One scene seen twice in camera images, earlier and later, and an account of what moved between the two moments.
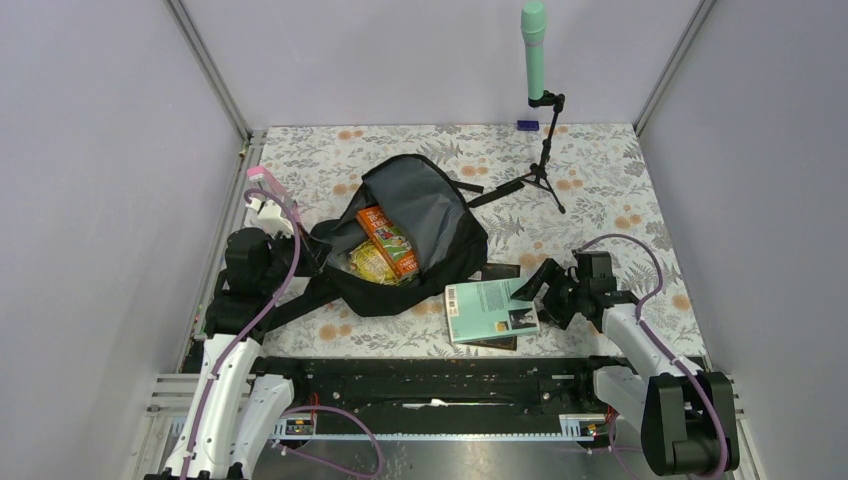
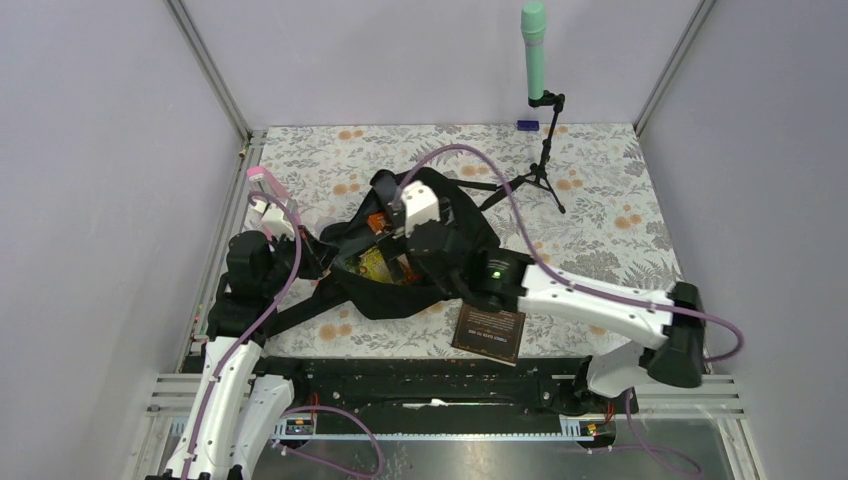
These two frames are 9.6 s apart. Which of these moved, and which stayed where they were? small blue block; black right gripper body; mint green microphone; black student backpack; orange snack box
Moved: orange snack box; black right gripper body
Stayed: mint green microphone; black student backpack; small blue block
